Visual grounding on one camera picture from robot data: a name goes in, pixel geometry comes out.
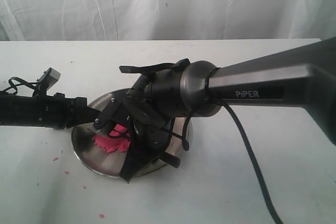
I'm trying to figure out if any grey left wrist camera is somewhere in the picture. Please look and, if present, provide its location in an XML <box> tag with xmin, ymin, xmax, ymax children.
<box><xmin>37</xmin><ymin>68</ymin><xmax>61</xmax><ymax>90</ymax></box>

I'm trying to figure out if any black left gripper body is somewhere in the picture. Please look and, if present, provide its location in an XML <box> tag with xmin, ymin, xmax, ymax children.
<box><xmin>37</xmin><ymin>93</ymin><xmax>88</xmax><ymax>129</ymax></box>

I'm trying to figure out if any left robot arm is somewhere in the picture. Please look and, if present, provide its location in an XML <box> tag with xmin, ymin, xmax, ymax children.
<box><xmin>1</xmin><ymin>77</ymin><xmax>100</xmax><ymax>130</ymax></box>

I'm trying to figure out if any black knife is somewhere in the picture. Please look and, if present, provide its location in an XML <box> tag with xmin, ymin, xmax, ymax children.
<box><xmin>159</xmin><ymin>152</ymin><xmax>181</xmax><ymax>168</ymax></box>

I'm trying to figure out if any round steel plate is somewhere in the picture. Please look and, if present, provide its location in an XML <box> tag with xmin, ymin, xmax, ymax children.
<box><xmin>71</xmin><ymin>89</ymin><xmax>185</xmax><ymax>178</ymax></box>

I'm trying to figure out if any pink kinetic sand mound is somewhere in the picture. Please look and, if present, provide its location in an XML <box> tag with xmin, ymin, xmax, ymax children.
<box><xmin>93</xmin><ymin>124</ymin><xmax>131</xmax><ymax>153</ymax></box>

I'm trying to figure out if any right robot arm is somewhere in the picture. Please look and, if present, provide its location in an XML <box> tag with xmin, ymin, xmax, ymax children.
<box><xmin>120</xmin><ymin>38</ymin><xmax>335</xmax><ymax>181</ymax></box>

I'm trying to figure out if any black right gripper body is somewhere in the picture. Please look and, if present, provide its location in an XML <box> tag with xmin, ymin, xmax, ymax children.
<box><xmin>129</xmin><ymin>117</ymin><xmax>173</xmax><ymax>156</ymax></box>

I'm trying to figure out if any white backdrop curtain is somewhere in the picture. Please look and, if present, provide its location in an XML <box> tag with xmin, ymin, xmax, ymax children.
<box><xmin>1</xmin><ymin>0</ymin><xmax>335</xmax><ymax>40</ymax></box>

